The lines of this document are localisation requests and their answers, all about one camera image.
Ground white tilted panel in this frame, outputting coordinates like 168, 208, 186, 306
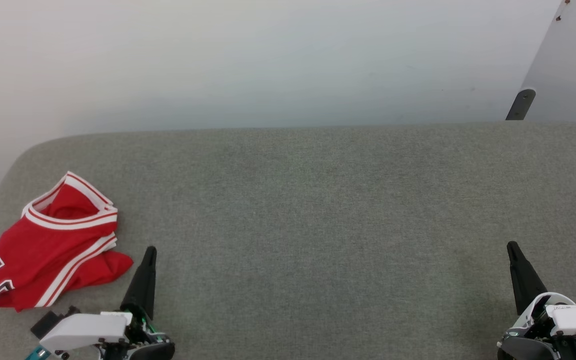
520, 0, 576, 128

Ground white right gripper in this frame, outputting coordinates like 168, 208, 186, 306
497, 241, 576, 360

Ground dark grey metal bracket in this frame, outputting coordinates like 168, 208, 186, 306
505, 88, 537, 121

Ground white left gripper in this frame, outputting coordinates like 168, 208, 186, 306
39, 246, 176, 360

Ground red and white basketball jersey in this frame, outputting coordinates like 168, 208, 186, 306
0, 171, 134, 312

